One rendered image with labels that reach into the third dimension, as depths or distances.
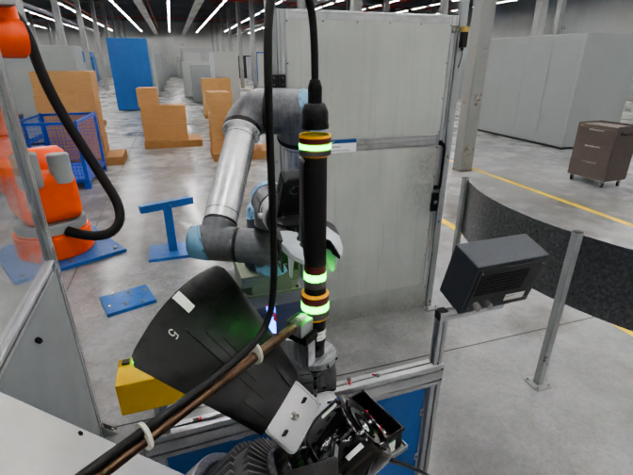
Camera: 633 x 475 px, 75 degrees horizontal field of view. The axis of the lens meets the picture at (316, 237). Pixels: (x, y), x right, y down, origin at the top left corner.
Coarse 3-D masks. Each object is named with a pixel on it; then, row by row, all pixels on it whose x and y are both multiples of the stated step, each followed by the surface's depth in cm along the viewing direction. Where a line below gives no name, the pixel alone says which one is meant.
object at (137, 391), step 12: (120, 360) 102; (132, 360) 102; (120, 372) 98; (132, 372) 98; (144, 372) 98; (120, 384) 95; (132, 384) 95; (144, 384) 96; (156, 384) 97; (120, 396) 95; (132, 396) 96; (144, 396) 97; (156, 396) 98; (168, 396) 99; (180, 396) 101; (120, 408) 97; (132, 408) 97; (144, 408) 99
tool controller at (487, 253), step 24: (480, 240) 124; (504, 240) 125; (528, 240) 126; (456, 264) 123; (480, 264) 115; (504, 264) 117; (528, 264) 120; (456, 288) 124; (480, 288) 120; (504, 288) 124; (528, 288) 129
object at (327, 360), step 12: (288, 324) 62; (300, 324) 61; (312, 324) 63; (300, 336) 61; (312, 336) 63; (300, 348) 65; (312, 348) 65; (300, 360) 66; (312, 360) 66; (324, 360) 67
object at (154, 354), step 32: (192, 288) 62; (224, 288) 66; (160, 320) 55; (192, 320) 59; (224, 320) 62; (256, 320) 66; (160, 352) 53; (192, 352) 56; (224, 352) 60; (192, 384) 55; (256, 384) 61; (288, 384) 64; (256, 416) 60
